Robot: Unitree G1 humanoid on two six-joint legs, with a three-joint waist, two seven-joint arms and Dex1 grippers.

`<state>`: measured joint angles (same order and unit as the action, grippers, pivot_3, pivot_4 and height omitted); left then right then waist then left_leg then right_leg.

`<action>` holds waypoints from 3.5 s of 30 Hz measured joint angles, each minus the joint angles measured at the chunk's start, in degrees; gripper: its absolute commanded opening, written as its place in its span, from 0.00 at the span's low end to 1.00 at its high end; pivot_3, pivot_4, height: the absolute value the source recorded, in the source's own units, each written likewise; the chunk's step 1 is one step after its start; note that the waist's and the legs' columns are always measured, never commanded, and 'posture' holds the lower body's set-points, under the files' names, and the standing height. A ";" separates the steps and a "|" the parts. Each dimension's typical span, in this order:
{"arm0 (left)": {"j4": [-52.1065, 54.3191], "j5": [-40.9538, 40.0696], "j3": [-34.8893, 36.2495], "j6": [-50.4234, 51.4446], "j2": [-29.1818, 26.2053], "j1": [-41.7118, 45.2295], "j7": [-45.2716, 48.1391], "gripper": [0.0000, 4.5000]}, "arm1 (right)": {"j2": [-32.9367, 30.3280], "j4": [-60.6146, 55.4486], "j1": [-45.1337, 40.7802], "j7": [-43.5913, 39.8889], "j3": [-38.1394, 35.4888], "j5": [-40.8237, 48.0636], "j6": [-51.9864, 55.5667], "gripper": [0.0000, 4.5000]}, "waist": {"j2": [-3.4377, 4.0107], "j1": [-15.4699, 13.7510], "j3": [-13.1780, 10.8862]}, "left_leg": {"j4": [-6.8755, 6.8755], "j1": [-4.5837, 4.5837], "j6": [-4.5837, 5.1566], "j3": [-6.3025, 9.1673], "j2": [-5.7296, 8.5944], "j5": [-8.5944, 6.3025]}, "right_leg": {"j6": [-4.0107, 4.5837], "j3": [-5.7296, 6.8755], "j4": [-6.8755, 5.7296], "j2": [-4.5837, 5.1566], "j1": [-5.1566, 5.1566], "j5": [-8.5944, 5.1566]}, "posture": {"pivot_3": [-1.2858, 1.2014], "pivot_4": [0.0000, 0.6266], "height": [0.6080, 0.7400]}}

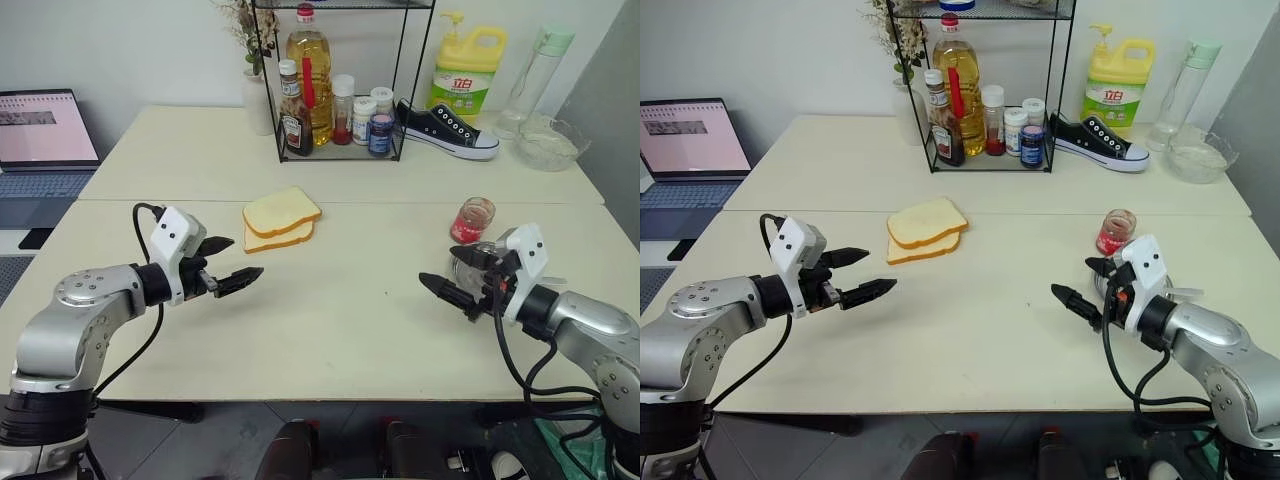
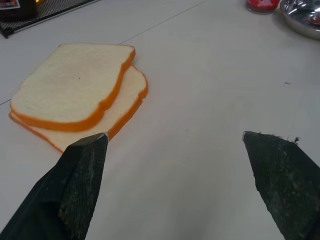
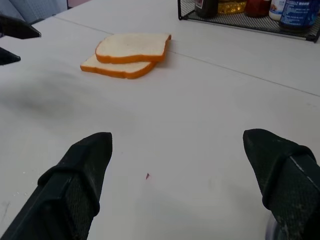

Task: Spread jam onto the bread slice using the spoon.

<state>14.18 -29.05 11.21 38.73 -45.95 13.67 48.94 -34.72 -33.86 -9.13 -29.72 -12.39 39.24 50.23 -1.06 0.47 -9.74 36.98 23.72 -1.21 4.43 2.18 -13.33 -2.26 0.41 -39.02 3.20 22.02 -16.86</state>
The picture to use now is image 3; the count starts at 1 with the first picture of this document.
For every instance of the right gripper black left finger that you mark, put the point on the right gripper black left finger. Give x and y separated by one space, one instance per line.
75 190

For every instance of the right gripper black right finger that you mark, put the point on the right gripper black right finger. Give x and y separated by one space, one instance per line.
287 180

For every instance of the grey chair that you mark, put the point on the grey chair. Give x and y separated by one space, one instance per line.
37 11

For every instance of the white mayonnaise bottle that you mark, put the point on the white mayonnaise bottle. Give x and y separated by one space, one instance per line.
276 10

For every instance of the red ketchup bottle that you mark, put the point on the red ketchup bottle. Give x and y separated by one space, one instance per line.
257 7

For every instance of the white toast slice orange crust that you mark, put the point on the white toast slice orange crust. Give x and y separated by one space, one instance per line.
112 68
132 46

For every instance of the dark sauce bottle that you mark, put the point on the dark sauce bottle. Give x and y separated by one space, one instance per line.
206 7

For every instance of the blue label dark jar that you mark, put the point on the blue label dark jar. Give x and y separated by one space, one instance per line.
297 13

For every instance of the yellow sauce bottle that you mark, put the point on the yellow sauce bottle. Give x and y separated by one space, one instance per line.
231 6

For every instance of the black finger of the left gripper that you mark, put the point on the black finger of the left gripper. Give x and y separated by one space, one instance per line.
7 57
17 28

